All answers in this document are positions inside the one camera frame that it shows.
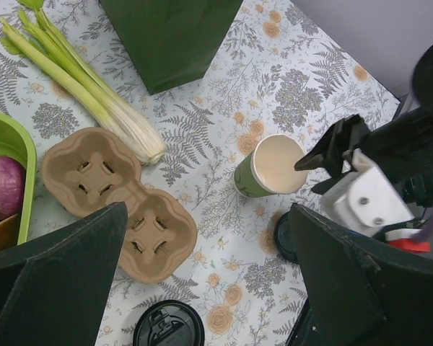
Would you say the green vegetable tray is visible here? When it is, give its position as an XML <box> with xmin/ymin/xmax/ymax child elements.
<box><xmin>0</xmin><ymin>113</ymin><xmax>37</xmax><ymax>245</ymax></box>

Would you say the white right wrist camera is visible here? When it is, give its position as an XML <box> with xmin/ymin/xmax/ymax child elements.
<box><xmin>320</xmin><ymin>149</ymin><xmax>414</xmax><ymax>237</ymax></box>

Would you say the floral table mat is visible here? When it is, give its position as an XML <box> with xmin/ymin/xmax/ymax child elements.
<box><xmin>0</xmin><ymin>0</ymin><xmax>401</xmax><ymax>346</ymax></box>

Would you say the celery stalk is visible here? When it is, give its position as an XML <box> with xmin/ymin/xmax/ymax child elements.
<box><xmin>0</xmin><ymin>1</ymin><xmax>166</xmax><ymax>165</ymax></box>

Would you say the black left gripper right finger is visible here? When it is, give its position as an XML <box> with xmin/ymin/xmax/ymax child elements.
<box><xmin>289</xmin><ymin>203</ymin><xmax>433</xmax><ymax>345</ymax></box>

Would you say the green paper bag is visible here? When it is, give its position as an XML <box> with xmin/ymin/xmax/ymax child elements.
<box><xmin>100</xmin><ymin>0</ymin><xmax>242</xmax><ymax>94</ymax></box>

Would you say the single green paper cup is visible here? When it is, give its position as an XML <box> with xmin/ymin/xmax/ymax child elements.
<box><xmin>233</xmin><ymin>134</ymin><xmax>309</xmax><ymax>198</ymax></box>

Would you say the brown cardboard cup carrier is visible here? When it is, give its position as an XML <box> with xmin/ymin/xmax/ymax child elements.
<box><xmin>40</xmin><ymin>127</ymin><xmax>198</xmax><ymax>284</ymax></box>

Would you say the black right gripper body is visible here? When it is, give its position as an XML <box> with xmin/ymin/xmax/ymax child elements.
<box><xmin>331</xmin><ymin>107</ymin><xmax>433</xmax><ymax>181</ymax></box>

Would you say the purple onion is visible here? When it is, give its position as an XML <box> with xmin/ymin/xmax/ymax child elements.
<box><xmin>0</xmin><ymin>156</ymin><xmax>26</xmax><ymax>221</ymax></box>

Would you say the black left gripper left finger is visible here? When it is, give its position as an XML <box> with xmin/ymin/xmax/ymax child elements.
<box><xmin>0</xmin><ymin>202</ymin><xmax>127</xmax><ymax>345</ymax></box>

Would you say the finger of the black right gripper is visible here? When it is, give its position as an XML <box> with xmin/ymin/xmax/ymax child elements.
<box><xmin>311</xmin><ymin>172</ymin><xmax>354</xmax><ymax>195</ymax></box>
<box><xmin>294</xmin><ymin>122</ymin><xmax>346</xmax><ymax>172</ymax></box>

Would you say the black coffee cup lid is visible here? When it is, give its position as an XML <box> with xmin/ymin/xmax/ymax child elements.
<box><xmin>274</xmin><ymin>213</ymin><xmax>299</xmax><ymax>265</ymax></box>

